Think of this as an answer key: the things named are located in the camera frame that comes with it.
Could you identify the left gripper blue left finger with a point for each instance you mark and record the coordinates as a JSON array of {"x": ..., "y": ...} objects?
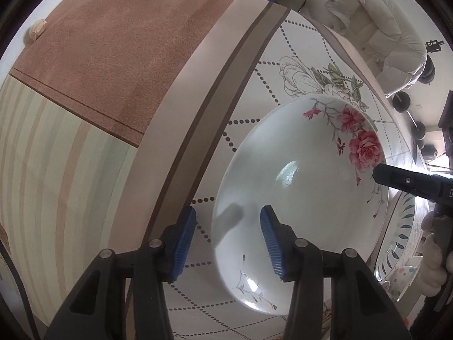
[{"x": 95, "y": 309}]

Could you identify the white plate pink roses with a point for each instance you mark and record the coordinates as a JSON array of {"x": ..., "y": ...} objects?
[{"x": 312, "y": 161}]

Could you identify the patterned floral tablecloth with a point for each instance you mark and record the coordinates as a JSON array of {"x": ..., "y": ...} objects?
[{"x": 268, "y": 110}]

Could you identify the blue striped white plate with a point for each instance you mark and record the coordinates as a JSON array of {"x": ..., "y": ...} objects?
[{"x": 396, "y": 236}]

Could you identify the white gloved right hand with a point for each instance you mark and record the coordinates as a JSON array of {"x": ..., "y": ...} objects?
[{"x": 432, "y": 275}]

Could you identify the white bowl blue pattern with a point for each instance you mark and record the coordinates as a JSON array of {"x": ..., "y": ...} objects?
[{"x": 396, "y": 284}]

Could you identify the white puffer jacket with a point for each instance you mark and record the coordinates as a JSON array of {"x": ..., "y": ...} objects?
[{"x": 381, "y": 33}]

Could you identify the barbell on rack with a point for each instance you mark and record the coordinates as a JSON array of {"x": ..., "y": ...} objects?
[{"x": 422, "y": 104}]

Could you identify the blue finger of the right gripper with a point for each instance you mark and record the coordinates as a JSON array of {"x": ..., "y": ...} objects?
[{"x": 431, "y": 187}]

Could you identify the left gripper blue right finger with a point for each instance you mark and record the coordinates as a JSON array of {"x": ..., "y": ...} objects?
[{"x": 361, "y": 308}]

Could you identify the beige brown striped cloth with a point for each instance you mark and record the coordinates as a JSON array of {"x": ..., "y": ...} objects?
[{"x": 74, "y": 109}]

